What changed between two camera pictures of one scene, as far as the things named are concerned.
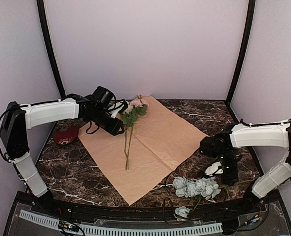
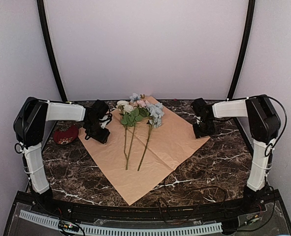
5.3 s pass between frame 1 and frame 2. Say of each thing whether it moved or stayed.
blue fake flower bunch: moved
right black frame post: stayed
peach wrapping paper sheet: stayed
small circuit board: stayed
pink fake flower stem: moved
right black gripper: moved
